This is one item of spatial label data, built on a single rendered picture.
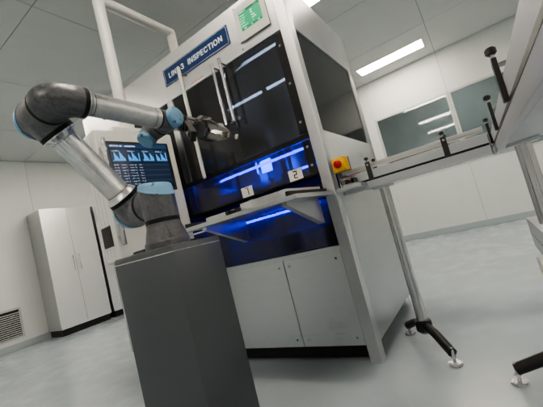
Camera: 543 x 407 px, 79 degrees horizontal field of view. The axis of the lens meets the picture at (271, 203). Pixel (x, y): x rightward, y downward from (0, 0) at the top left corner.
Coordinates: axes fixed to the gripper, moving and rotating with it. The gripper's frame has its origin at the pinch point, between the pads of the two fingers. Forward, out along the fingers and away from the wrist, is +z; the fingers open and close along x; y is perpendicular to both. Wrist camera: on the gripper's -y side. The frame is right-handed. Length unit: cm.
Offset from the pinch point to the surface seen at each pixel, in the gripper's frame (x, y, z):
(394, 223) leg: 32, 15, 88
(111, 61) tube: -1, 79, -93
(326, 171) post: 17, 25, 49
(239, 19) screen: -39, 82, -17
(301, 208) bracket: 27.9, 1.4, 39.5
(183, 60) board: -8, 95, -53
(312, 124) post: -1, 39, 37
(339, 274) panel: 60, 0, 67
